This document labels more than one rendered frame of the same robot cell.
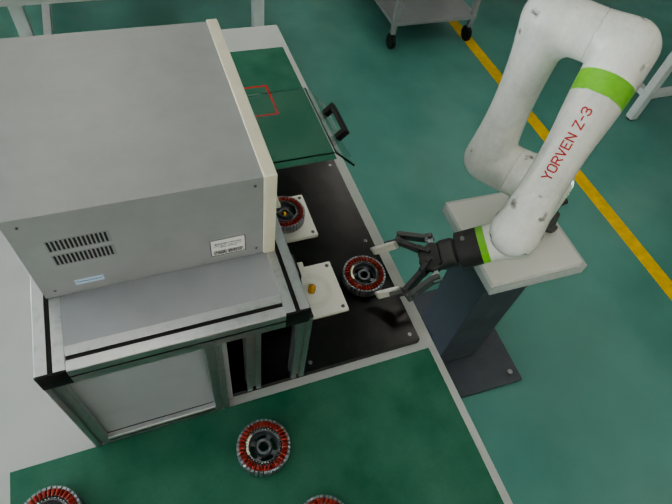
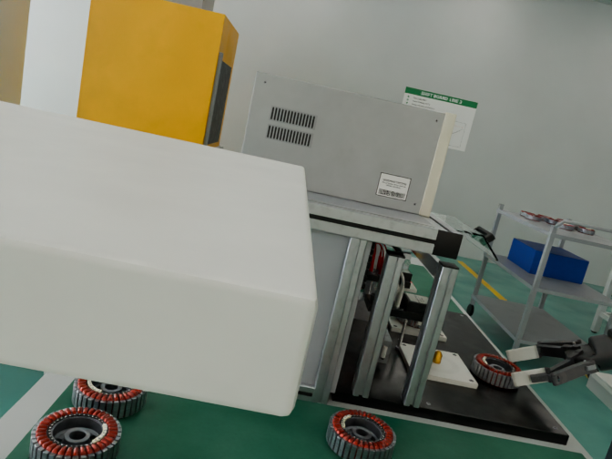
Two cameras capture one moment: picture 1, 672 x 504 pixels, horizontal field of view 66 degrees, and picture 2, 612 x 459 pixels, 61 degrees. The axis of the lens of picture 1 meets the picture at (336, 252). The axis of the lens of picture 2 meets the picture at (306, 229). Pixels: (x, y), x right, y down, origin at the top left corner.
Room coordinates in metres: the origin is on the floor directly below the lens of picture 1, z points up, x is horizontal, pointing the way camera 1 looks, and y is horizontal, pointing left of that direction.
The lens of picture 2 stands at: (-0.47, -0.12, 1.25)
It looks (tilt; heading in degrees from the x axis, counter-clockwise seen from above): 12 degrees down; 26
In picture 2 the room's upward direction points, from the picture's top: 13 degrees clockwise
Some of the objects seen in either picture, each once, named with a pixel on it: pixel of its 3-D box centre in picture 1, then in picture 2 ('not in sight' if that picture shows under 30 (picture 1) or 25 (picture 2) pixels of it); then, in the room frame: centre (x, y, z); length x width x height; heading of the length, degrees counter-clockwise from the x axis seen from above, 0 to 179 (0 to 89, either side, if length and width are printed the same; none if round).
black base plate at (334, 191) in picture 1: (291, 259); (415, 346); (0.79, 0.11, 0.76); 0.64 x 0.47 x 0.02; 29
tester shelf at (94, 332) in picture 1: (152, 197); (327, 193); (0.64, 0.38, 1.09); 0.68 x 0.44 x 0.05; 29
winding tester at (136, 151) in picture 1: (139, 146); (337, 140); (0.65, 0.39, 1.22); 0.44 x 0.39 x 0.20; 29
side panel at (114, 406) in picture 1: (151, 393); (270, 308); (0.32, 0.29, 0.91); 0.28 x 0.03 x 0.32; 119
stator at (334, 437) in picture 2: (263, 447); (361, 436); (0.29, 0.07, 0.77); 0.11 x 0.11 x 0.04
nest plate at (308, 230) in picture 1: (284, 220); (413, 323); (0.90, 0.16, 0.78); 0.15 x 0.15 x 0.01; 29
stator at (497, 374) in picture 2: (363, 275); (496, 370); (0.76, -0.08, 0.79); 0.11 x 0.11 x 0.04
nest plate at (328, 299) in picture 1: (311, 292); (435, 363); (0.69, 0.04, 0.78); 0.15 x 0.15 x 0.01; 29
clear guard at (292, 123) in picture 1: (277, 133); (429, 228); (0.95, 0.20, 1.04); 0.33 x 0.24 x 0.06; 119
